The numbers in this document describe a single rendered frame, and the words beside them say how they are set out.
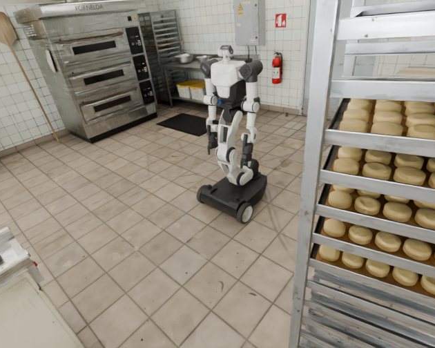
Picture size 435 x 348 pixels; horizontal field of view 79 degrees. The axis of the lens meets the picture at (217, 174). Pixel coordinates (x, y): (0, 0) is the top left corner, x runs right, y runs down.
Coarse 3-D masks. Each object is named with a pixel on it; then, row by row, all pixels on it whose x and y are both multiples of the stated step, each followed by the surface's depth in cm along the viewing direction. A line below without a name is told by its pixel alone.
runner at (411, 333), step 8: (312, 296) 138; (320, 296) 136; (328, 304) 133; (336, 304) 133; (344, 304) 131; (352, 312) 129; (360, 312) 128; (368, 312) 125; (368, 320) 125; (376, 320) 124; (384, 320) 123; (392, 328) 121; (400, 328) 121; (408, 328) 118; (408, 336) 118; (416, 336) 117; (424, 336) 116; (432, 336) 114; (432, 344) 114
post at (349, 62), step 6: (354, 0) 70; (360, 0) 70; (348, 42) 76; (354, 42) 75; (348, 60) 78; (354, 60) 77; (348, 66) 79; (354, 66) 79; (342, 72) 80; (348, 72) 80
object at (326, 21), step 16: (320, 0) 38; (336, 0) 37; (320, 16) 39; (336, 16) 38; (320, 32) 40; (336, 32) 40; (320, 48) 41; (320, 64) 42; (320, 80) 43; (320, 96) 44; (320, 112) 45; (320, 128) 47; (304, 144) 50; (320, 144) 48; (304, 160) 52; (320, 160) 52; (304, 176) 53; (304, 192) 55; (304, 208) 57; (304, 224) 60; (304, 240) 62; (304, 256) 65; (304, 272) 68; (304, 288) 72
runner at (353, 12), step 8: (424, 0) 64; (432, 0) 63; (352, 8) 71; (360, 8) 70; (368, 8) 70; (376, 8) 69; (384, 8) 68; (392, 8) 67; (400, 8) 67; (408, 8) 66; (416, 8) 65; (424, 8) 65; (432, 8) 64; (352, 16) 72
